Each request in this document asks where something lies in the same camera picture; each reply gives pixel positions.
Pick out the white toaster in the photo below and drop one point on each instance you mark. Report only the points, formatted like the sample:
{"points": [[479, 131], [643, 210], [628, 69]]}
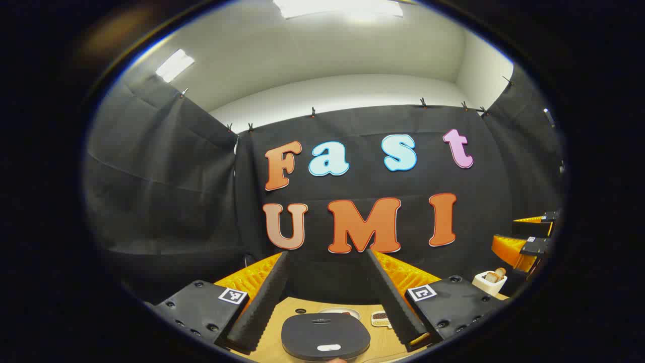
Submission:
{"points": [[488, 288]]}

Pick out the ceiling light panel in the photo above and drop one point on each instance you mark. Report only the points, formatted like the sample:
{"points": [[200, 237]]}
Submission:
{"points": [[174, 65], [337, 7]]}

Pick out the white divided dish of beans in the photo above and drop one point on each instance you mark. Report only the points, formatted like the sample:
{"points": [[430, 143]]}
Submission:
{"points": [[380, 319]]}

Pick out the black silver rice cooker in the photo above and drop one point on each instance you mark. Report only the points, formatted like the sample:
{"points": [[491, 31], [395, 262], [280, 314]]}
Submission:
{"points": [[325, 335]]}

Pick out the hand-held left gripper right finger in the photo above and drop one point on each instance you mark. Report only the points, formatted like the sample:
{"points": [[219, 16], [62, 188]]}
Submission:
{"points": [[395, 302]]}

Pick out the small white oval dish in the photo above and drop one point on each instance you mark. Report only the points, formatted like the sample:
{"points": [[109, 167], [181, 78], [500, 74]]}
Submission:
{"points": [[347, 311]]}

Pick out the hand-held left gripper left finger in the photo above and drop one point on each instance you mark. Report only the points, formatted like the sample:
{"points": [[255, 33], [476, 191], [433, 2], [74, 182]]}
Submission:
{"points": [[259, 307]]}

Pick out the toasted bread slice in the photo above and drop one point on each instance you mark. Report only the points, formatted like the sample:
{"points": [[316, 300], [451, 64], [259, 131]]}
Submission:
{"points": [[491, 277], [500, 273]]}

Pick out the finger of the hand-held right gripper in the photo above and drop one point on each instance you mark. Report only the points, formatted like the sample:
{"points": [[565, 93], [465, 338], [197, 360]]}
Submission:
{"points": [[534, 226], [519, 249]]}

